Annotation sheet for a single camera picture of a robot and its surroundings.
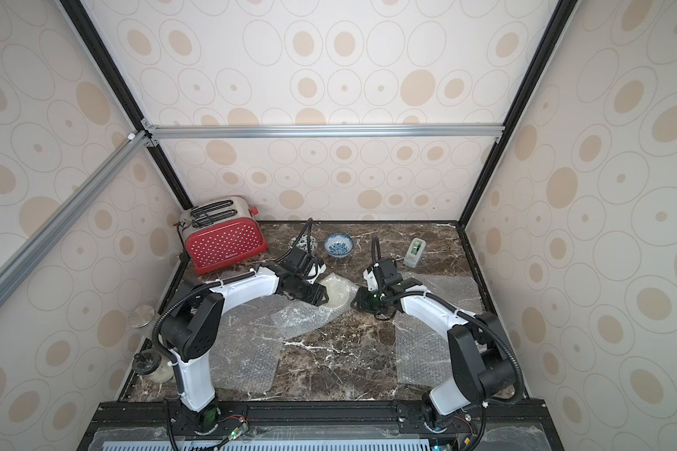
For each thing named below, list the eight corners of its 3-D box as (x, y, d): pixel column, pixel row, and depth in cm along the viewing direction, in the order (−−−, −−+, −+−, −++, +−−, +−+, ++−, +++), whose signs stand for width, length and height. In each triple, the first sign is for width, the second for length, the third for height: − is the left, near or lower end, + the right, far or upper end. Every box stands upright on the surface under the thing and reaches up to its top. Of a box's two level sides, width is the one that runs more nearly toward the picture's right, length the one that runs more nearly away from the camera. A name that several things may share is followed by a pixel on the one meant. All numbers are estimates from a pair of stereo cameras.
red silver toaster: (203, 276, 105) (180, 243, 90) (196, 243, 115) (174, 209, 101) (271, 252, 113) (260, 218, 98) (258, 223, 123) (246, 188, 108)
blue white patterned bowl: (324, 259, 110) (324, 252, 107) (326, 240, 117) (325, 233, 113) (353, 259, 110) (353, 252, 107) (352, 241, 117) (352, 233, 113)
